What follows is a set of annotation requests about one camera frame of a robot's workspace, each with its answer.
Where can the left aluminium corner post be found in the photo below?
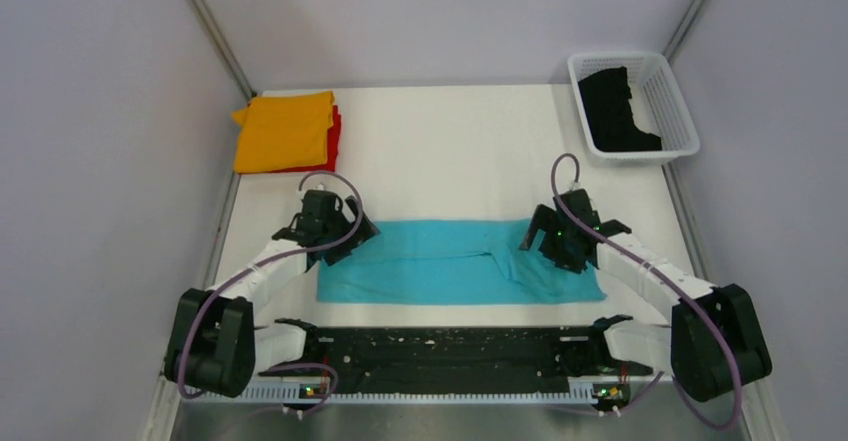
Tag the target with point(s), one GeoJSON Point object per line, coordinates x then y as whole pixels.
{"type": "Point", "coordinates": [221, 46]}

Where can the folded red t shirt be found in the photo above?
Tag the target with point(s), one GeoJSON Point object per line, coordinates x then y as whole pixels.
{"type": "Point", "coordinates": [333, 140]}

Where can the white slotted cable duct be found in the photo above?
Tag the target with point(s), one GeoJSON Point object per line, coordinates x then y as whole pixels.
{"type": "Point", "coordinates": [304, 391]}

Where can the cyan t shirt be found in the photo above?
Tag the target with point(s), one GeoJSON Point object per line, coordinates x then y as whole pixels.
{"type": "Point", "coordinates": [452, 263]}

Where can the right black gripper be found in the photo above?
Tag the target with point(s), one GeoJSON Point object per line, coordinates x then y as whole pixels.
{"type": "Point", "coordinates": [548, 219]}

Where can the aluminium frame rail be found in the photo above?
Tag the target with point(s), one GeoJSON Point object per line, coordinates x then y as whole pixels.
{"type": "Point", "coordinates": [659, 415]}

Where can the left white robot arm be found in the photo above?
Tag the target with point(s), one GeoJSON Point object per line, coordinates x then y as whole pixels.
{"type": "Point", "coordinates": [216, 345]}

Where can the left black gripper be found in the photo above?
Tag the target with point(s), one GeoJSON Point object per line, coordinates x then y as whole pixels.
{"type": "Point", "coordinates": [365, 231]}

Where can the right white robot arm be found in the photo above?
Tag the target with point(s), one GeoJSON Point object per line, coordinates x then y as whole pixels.
{"type": "Point", "coordinates": [711, 340]}

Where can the folded orange t shirt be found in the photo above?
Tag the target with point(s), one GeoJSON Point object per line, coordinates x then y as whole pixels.
{"type": "Point", "coordinates": [279, 133]}

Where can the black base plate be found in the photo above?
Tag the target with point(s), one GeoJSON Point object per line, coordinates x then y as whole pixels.
{"type": "Point", "coordinates": [462, 360]}

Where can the white plastic basket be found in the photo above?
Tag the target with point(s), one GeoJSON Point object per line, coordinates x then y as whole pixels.
{"type": "Point", "coordinates": [657, 103]}

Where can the black t shirt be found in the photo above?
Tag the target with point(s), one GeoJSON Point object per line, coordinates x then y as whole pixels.
{"type": "Point", "coordinates": [606, 97]}

